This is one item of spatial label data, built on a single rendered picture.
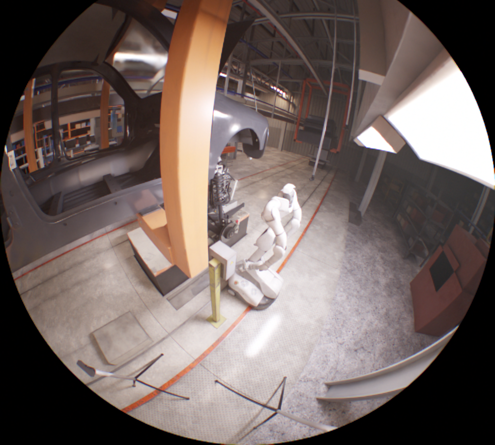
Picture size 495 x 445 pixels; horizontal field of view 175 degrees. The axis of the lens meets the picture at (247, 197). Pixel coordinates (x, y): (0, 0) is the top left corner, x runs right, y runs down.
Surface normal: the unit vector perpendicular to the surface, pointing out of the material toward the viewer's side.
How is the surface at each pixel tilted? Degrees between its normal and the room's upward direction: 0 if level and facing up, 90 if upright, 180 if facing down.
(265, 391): 0
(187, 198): 90
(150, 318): 0
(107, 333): 0
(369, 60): 90
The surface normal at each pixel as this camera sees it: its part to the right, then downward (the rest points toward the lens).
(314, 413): 0.13, -0.88
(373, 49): -0.57, 0.30
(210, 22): 0.81, 0.36
